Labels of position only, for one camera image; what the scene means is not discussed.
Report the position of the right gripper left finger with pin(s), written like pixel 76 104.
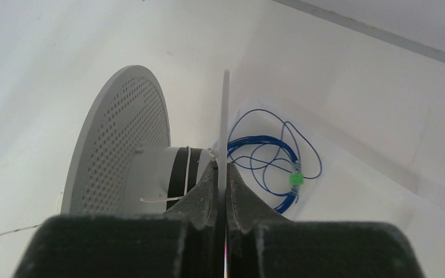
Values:
pixel 178 243

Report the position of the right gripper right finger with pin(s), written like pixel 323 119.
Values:
pixel 264 243

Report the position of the white cable spool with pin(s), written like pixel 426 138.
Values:
pixel 123 161

